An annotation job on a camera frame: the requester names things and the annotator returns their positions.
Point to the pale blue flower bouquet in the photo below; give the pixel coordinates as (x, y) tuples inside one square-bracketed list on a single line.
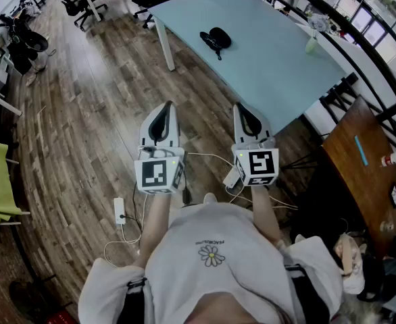
[(318, 22)]

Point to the light green vase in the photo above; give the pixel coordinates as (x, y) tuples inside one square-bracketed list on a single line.
[(312, 45)]

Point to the white sneaker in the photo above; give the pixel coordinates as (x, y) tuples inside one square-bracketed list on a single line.
[(210, 197)]

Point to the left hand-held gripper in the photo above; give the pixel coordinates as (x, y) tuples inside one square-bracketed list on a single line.
[(154, 172)]

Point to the black glasses case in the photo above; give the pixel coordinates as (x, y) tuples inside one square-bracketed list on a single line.
[(220, 37)]

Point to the brown wooden table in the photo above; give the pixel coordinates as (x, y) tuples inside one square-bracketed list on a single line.
[(360, 167)]

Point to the red label plastic bottle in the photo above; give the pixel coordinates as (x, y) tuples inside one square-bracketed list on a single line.
[(392, 159)]

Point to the white power strip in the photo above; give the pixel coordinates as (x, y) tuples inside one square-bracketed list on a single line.
[(119, 210)]

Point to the person's right forearm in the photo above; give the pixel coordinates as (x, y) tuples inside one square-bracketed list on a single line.
[(265, 214)]

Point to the white daisy print t-shirt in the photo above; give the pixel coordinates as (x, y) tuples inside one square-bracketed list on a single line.
[(218, 272)]

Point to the small black framed tablet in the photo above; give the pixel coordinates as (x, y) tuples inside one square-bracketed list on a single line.
[(394, 196)]

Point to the light blue strip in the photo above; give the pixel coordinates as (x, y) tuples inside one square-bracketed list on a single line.
[(361, 150)]

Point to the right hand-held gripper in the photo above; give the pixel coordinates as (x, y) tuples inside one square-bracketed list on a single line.
[(262, 162)]

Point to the black backpack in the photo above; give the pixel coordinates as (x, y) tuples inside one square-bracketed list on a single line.
[(373, 275)]

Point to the person's left forearm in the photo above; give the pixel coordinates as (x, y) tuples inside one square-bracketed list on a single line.
[(154, 228)]

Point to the white tote bag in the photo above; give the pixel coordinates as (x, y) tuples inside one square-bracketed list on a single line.
[(351, 268)]

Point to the small pale cup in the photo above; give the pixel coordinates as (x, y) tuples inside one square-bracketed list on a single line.
[(386, 227)]

